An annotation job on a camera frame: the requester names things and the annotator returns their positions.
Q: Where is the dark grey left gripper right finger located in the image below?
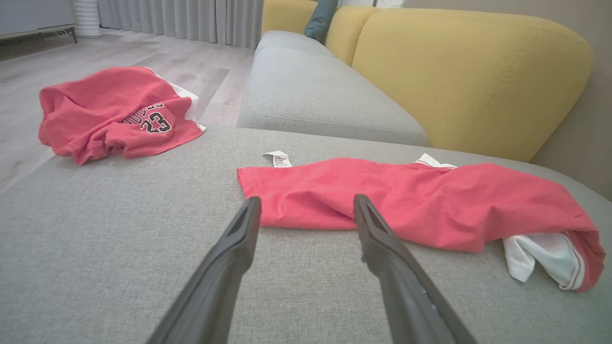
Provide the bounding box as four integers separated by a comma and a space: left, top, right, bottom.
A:
353, 193, 480, 344

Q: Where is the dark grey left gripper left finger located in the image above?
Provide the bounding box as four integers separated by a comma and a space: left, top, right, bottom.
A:
147, 196, 262, 344

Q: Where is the red T-shirt with white sleeves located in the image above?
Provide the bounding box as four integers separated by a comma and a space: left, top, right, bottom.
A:
237, 150, 607, 292

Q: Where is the red jersey with number 23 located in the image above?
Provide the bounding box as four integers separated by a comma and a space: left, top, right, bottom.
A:
38, 66, 207, 166

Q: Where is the grey sofa seat cushion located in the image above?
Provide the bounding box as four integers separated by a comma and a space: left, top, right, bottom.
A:
238, 30, 429, 147

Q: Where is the large yellow sofa back cushion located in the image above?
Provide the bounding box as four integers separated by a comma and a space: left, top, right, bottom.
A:
351, 8, 593, 163

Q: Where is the grey pleated curtain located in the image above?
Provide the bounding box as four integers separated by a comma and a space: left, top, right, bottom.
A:
97, 0, 264, 49

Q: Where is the teal throw pillow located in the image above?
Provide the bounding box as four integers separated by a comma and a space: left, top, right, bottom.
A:
304, 0, 339, 44

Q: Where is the white ribbed cylinder appliance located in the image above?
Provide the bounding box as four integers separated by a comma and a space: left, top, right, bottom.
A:
73, 0, 102, 39

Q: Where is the pale cabinet on dark legs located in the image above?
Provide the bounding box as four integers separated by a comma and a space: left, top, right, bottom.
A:
0, 0, 78, 48

